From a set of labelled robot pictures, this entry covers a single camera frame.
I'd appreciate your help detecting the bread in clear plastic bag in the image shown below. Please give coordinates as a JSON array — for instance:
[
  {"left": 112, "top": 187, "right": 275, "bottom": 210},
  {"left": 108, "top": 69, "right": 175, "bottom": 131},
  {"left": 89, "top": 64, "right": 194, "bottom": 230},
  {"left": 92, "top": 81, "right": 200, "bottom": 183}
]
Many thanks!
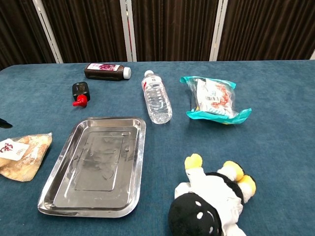
[{"left": 0, "top": 132, "right": 53, "bottom": 182}]

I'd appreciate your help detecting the stainless steel rectangular tray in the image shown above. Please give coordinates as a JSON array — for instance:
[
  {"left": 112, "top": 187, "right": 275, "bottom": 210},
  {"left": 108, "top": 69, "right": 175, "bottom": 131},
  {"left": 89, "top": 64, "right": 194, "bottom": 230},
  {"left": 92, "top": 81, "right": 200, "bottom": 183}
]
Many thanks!
[{"left": 37, "top": 116, "right": 147, "bottom": 218}]

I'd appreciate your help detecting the small black bottle red cap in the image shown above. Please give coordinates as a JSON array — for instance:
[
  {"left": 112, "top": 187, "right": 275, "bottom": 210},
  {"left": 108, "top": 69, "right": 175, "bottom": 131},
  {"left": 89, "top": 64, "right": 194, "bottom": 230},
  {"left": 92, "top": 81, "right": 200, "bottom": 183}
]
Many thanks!
[{"left": 71, "top": 82, "right": 91, "bottom": 108}]

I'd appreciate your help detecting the dark juice bottle white cap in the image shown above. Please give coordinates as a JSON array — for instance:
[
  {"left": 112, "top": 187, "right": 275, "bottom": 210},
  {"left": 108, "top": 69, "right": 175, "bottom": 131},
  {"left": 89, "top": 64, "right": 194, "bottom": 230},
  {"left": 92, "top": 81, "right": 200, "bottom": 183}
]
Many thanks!
[{"left": 84, "top": 63, "right": 132, "bottom": 81}]

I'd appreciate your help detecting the clear plastic water bottle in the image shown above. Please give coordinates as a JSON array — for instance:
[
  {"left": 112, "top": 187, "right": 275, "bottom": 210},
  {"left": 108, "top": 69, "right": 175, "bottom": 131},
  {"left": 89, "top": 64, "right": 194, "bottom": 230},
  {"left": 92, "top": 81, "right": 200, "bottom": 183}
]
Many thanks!
[{"left": 141, "top": 70, "right": 173, "bottom": 125}]

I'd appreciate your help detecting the teal edged snack packet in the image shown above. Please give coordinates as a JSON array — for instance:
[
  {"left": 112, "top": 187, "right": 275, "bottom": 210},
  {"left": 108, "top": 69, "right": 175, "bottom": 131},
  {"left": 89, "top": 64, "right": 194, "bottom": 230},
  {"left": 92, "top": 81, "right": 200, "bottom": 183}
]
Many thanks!
[{"left": 179, "top": 75, "right": 252, "bottom": 125}]

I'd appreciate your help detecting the black white yellow plush toy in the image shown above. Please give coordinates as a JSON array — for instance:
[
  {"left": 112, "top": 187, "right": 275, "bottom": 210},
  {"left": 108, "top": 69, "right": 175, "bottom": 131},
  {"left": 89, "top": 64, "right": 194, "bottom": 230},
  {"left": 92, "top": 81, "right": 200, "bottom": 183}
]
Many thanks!
[{"left": 168, "top": 153, "right": 257, "bottom": 236}]

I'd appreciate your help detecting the blue table cloth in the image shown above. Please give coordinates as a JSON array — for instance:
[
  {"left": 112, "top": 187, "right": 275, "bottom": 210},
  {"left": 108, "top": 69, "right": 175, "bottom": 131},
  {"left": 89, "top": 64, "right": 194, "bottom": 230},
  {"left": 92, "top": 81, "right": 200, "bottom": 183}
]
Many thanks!
[{"left": 0, "top": 59, "right": 315, "bottom": 236}]

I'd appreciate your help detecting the white partition post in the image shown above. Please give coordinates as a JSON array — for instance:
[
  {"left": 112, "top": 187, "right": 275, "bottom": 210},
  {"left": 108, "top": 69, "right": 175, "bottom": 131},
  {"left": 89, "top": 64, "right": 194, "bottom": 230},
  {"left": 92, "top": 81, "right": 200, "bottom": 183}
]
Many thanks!
[
  {"left": 209, "top": 0, "right": 229, "bottom": 62},
  {"left": 32, "top": 0, "right": 64, "bottom": 64},
  {"left": 120, "top": 0, "right": 137, "bottom": 62}
]

